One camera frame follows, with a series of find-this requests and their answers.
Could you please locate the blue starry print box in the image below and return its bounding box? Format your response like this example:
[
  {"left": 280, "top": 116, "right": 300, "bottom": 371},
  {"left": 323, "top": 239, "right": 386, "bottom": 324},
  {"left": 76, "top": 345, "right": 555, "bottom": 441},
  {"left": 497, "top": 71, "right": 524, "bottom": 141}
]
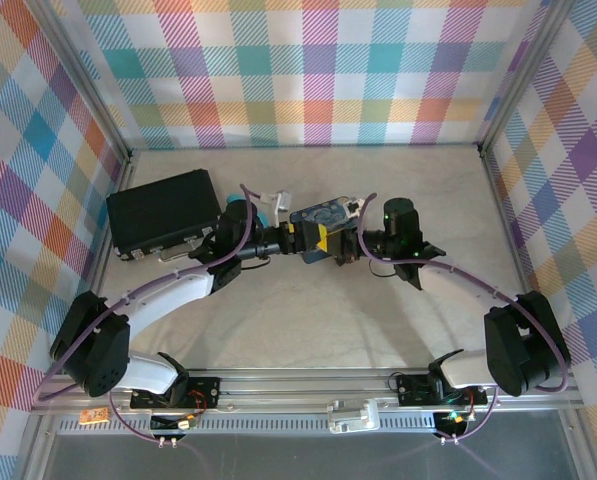
[{"left": 288, "top": 195, "right": 367, "bottom": 265}]

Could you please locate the black hard case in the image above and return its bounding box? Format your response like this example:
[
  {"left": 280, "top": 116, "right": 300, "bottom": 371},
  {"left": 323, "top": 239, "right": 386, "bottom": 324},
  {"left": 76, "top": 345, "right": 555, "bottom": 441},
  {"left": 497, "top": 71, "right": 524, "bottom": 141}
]
[{"left": 106, "top": 169, "right": 220, "bottom": 264}]

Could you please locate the perforated metal strip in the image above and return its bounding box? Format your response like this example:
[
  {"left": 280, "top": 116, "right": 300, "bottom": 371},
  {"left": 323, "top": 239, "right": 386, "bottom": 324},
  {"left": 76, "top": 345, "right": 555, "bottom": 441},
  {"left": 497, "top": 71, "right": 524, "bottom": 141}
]
[{"left": 52, "top": 415, "right": 484, "bottom": 437}]

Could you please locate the grey metal panel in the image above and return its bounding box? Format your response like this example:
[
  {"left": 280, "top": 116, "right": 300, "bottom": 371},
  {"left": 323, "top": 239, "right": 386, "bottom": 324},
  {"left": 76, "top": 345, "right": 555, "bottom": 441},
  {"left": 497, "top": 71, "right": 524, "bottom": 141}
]
[{"left": 25, "top": 433, "right": 587, "bottom": 480}]

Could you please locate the orange tag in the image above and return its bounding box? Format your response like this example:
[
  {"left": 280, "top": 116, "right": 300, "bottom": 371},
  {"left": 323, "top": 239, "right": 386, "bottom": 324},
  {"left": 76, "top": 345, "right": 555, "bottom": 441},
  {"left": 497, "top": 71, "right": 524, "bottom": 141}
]
[{"left": 79, "top": 407, "right": 110, "bottom": 426}]

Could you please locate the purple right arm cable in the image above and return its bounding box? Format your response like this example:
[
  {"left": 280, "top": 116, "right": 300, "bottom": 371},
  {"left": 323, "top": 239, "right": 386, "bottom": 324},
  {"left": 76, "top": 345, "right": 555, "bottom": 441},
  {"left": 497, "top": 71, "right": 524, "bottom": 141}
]
[{"left": 357, "top": 193, "right": 570, "bottom": 392}]

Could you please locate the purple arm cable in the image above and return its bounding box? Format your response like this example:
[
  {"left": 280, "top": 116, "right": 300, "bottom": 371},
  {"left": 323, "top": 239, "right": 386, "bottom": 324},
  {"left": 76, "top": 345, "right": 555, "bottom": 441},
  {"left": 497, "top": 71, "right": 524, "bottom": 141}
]
[
  {"left": 36, "top": 183, "right": 272, "bottom": 404},
  {"left": 357, "top": 193, "right": 570, "bottom": 392}
]

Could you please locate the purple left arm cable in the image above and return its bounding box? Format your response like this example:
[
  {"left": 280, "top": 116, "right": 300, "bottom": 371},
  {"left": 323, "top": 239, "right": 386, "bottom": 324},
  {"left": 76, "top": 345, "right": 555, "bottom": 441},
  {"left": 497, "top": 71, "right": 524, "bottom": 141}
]
[{"left": 36, "top": 183, "right": 272, "bottom": 404}]

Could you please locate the aluminium side rail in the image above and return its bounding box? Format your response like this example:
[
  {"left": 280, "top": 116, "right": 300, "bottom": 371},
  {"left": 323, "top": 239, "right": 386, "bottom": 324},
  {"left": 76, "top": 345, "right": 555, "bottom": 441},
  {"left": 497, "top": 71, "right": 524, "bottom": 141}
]
[
  {"left": 20, "top": 149, "right": 139, "bottom": 480},
  {"left": 477, "top": 144, "right": 597, "bottom": 480}
]

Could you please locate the aluminium front rail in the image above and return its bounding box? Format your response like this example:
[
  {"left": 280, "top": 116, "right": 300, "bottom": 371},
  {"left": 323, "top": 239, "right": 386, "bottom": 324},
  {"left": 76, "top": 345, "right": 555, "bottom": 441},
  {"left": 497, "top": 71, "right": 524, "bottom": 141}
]
[{"left": 37, "top": 368, "right": 587, "bottom": 417}]

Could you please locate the silver metal bracket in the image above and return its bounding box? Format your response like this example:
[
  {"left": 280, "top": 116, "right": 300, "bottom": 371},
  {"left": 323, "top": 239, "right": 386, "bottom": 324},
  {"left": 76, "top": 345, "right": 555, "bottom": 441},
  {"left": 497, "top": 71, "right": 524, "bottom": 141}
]
[{"left": 326, "top": 397, "right": 381, "bottom": 435}]

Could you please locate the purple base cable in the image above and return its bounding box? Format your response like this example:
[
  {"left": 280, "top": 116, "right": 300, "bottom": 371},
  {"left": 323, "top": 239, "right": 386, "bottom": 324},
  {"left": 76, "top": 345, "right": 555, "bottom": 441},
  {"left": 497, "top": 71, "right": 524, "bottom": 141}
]
[
  {"left": 108, "top": 392, "right": 199, "bottom": 451},
  {"left": 435, "top": 394, "right": 502, "bottom": 446}
]

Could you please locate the aluminium frame post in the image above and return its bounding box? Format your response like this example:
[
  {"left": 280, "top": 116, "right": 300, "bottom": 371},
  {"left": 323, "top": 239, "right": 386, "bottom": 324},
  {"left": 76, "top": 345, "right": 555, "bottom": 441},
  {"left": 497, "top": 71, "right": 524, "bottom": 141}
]
[
  {"left": 475, "top": 0, "right": 579, "bottom": 159},
  {"left": 35, "top": 0, "right": 132, "bottom": 166}
]

